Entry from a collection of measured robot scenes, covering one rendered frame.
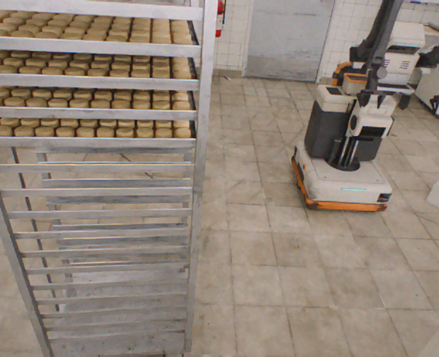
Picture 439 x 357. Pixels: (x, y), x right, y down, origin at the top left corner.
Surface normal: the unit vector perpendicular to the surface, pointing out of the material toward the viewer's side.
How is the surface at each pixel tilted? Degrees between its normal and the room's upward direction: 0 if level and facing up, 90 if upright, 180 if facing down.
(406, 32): 43
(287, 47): 90
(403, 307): 0
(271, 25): 90
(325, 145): 90
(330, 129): 90
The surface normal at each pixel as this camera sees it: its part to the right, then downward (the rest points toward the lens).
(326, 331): 0.09, -0.81
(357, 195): 0.03, 0.58
